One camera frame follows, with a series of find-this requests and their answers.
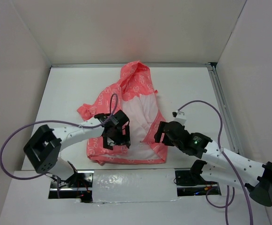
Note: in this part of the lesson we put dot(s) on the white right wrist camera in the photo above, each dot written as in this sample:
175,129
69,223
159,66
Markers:
179,117

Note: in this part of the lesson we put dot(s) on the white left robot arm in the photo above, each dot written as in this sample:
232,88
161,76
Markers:
44,146

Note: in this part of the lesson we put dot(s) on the aluminium frame rail right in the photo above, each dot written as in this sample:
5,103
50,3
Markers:
225,112

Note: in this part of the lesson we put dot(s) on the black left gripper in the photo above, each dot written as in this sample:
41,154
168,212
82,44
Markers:
123,139

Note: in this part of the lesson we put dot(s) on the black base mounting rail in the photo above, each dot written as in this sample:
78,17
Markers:
82,190

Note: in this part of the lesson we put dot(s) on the pink jacket with white lining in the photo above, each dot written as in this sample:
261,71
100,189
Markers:
135,95

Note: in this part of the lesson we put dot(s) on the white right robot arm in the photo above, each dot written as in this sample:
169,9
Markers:
219,164

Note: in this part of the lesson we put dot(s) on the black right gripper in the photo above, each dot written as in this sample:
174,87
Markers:
158,135

